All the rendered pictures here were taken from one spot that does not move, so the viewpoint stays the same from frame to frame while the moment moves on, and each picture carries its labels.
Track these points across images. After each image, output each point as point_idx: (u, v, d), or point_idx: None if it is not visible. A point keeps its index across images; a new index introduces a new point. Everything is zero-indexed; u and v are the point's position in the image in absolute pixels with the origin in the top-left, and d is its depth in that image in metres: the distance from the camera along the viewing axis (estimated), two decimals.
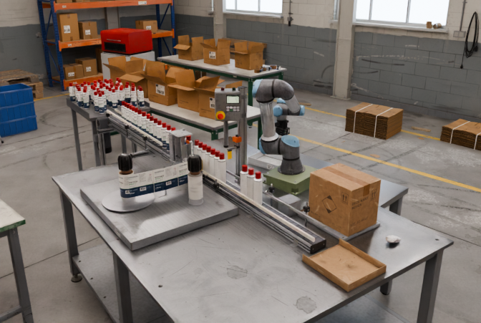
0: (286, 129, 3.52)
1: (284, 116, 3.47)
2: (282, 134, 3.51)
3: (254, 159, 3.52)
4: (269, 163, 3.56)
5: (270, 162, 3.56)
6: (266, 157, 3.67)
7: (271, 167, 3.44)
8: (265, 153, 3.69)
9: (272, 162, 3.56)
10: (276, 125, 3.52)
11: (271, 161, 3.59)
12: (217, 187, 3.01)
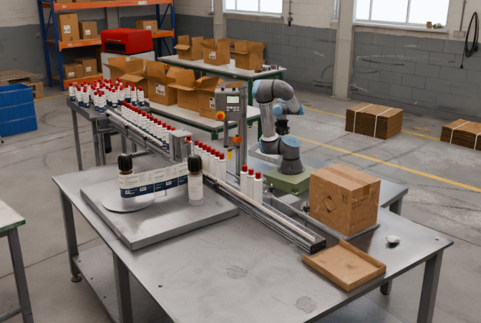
0: (286, 129, 3.51)
1: (284, 115, 3.47)
2: (282, 133, 3.51)
3: (253, 152, 3.51)
4: None
5: None
6: None
7: (270, 160, 3.43)
8: None
9: None
10: (276, 124, 3.52)
11: None
12: (217, 187, 3.01)
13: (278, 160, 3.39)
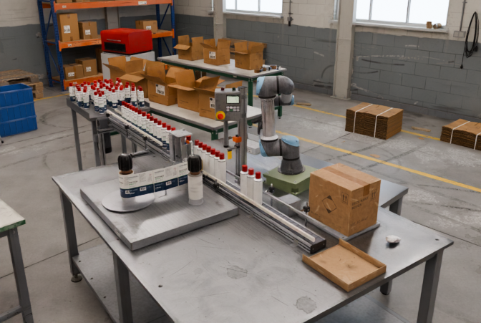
0: None
1: None
2: None
3: (234, 142, 3.53)
4: (250, 146, 3.56)
5: (250, 146, 3.57)
6: (249, 140, 3.67)
7: (249, 150, 3.44)
8: (248, 137, 3.70)
9: (253, 146, 3.56)
10: (260, 119, 3.58)
11: (253, 145, 3.59)
12: (217, 187, 3.01)
13: (256, 150, 3.40)
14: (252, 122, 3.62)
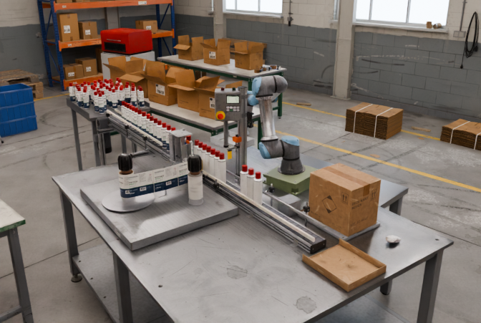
0: (250, 122, 3.62)
1: (250, 107, 3.59)
2: None
3: (215, 139, 3.59)
4: (231, 143, 3.62)
5: (232, 143, 3.62)
6: (230, 138, 3.73)
7: (230, 147, 3.50)
8: (230, 135, 3.76)
9: (234, 143, 3.62)
10: None
11: (234, 142, 3.65)
12: (217, 187, 3.01)
13: None
14: None
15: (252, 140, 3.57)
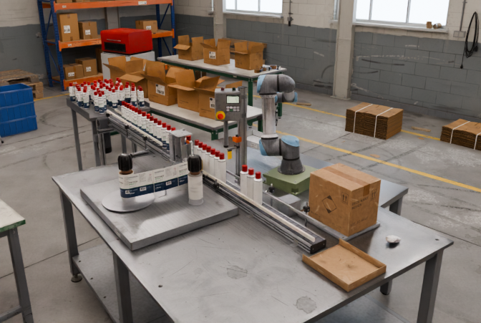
0: None
1: (274, 106, 3.62)
2: None
3: None
4: (255, 142, 3.65)
5: (255, 142, 3.65)
6: (254, 137, 3.76)
7: (254, 146, 3.53)
8: (253, 133, 3.78)
9: (258, 142, 3.65)
10: None
11: (258, 140, 3.68)
12: (217, 187, 3.01)
13: None
14: (257, 118, 3.71)
15: None
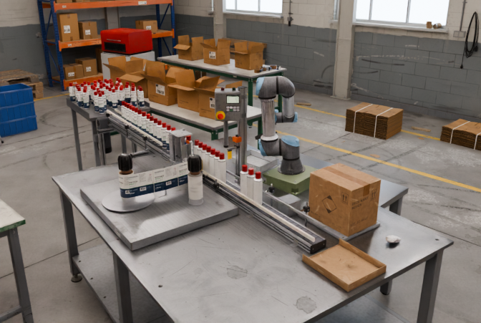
0: None
1: None
2: None
3: (237, 159, 3.47)
4: (253, 163, 3.50)
5: (254, 163, 3.51)
6: (253, 157, 3.62)
7: (253, 168, 3.38)
8: (251, 153, 3.64)
9: (256, 163, 3.51)
10: None
11: (256, 161, 3.54)
12: (217, 187, 3.01)
13: (260, 168, 3.35)
14: (255, 138, 3.57)
15: (275, 160, 3.45)
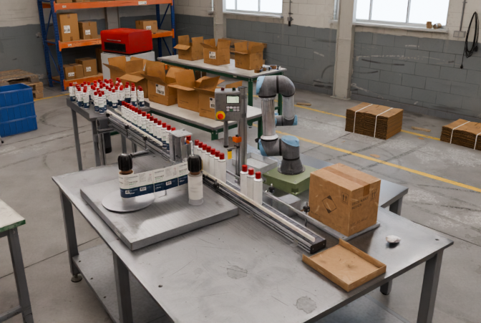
0: None
1: None
2: None
3: (237, 161, 3.48)
4: (253, 165, 3.51)
5: (254, 165, 3.51)
6: (252, 160, 3.62)
7: None
8: (251, 156, 3.65)
9: (256, 165, 3.51)
10: None
11: (256, 164, 3.54)
12: (217, 187, 3.01)
13: (260, 170, 3.35)
14: (255, 141, 3.57)
15: (275, 162, 3.46)
